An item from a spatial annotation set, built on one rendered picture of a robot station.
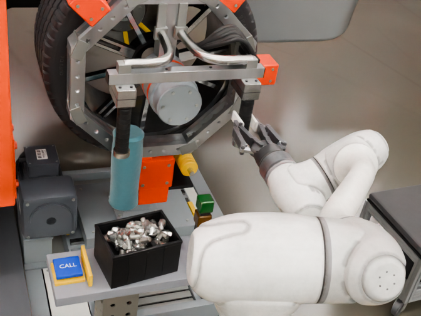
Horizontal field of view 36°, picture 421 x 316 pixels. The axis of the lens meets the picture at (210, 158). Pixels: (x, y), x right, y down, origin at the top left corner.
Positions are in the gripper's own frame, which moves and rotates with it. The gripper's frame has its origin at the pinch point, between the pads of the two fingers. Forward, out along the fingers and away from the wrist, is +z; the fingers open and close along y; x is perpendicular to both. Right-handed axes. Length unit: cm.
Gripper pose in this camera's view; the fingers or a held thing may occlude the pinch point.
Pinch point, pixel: (244, 120)
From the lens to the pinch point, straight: 179.7
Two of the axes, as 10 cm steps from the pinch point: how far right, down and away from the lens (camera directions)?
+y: 9.3, -0.9, 3.5
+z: -3.3, -5.7, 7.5
